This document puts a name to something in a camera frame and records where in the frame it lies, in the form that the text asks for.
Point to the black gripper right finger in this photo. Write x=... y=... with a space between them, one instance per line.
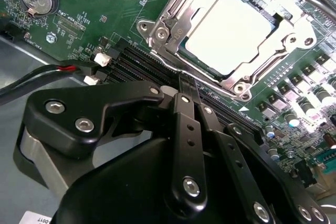
x=236 y=163

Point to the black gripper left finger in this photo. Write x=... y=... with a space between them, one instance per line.
x=76 y=108

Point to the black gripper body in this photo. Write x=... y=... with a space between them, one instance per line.
x=126 y=184

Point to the silver CPU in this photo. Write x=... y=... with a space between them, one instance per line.
x=228 y=32

